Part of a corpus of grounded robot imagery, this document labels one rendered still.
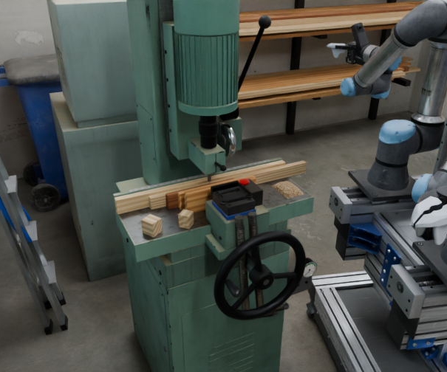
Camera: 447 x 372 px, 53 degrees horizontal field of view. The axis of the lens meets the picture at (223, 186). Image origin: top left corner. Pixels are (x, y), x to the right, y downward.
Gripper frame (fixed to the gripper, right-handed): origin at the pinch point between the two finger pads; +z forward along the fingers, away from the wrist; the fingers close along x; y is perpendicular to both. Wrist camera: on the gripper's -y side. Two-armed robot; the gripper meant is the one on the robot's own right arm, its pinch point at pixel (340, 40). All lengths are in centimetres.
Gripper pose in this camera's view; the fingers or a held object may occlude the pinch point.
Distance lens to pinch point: 219.1
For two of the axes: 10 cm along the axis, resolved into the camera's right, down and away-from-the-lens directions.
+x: 9.1, -3.1, 2.8
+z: -3.9, -4.4, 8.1
